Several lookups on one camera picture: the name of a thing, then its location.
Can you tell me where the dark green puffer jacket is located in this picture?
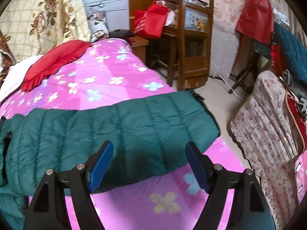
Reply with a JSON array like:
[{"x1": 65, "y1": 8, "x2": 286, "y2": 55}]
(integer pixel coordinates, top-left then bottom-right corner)
[{"x1": 1, "y1": 91, "x2": 220, "y2": 229}]

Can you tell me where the floral cloth covered furniture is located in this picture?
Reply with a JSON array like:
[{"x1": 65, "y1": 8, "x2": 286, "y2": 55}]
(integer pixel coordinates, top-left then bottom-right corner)
[{"x1": 230, "y1": 71, "x2": 303, "y2": 229}]

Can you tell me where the white pillow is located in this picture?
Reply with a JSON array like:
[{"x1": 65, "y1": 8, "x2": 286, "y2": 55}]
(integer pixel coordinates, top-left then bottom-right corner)
[{"x1": 0, "y1": 55, "x2": 43, "y2": 102}]

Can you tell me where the red ruffled pillow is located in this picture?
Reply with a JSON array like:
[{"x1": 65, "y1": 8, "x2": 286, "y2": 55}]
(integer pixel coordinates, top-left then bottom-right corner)
[{"x1": 20, "y1": 40, "x2": 92, "y2": 92}]

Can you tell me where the brown patterned blanket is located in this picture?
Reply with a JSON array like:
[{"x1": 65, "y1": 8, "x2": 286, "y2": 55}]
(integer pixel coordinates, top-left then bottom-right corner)
[{"x1": 0, "y1": 33, "x2": 16, "y2": 85}]

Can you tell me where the teal quilted garment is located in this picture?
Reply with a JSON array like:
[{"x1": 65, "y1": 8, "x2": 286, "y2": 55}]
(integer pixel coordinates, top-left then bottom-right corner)
[{"x1": 253, "y1": 23, "x2": 306, "y2": 97}]

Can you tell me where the wooden shelf rack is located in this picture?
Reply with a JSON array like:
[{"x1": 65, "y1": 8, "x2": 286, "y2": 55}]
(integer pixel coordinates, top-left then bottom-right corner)
[{"x1": 147, "y1": 0, "x2": 214, "y2": 90}]

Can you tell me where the wooden nightstand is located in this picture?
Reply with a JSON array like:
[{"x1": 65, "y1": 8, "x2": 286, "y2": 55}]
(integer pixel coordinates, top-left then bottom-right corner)
[{"x1": 129, "y1": 36, "x2": 149, "y2": 64}]

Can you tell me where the red hanging cloth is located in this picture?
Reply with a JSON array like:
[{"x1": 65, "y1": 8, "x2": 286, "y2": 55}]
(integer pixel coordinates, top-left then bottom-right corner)
[{"x1": 235, "y1": 0, "x2": 274, "y2": 45}]

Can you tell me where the beige floral quilt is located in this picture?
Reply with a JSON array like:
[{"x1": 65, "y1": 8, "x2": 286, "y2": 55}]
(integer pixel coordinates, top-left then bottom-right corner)
[{"x1": 1, "y1": 0, "x2": 91, "y2": 62}]

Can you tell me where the red shopping bag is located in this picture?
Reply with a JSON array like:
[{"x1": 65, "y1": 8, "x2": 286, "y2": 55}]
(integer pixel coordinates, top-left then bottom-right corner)
[{"x1": 133, "y1": 0, "x2": 169, "y2": 39}]

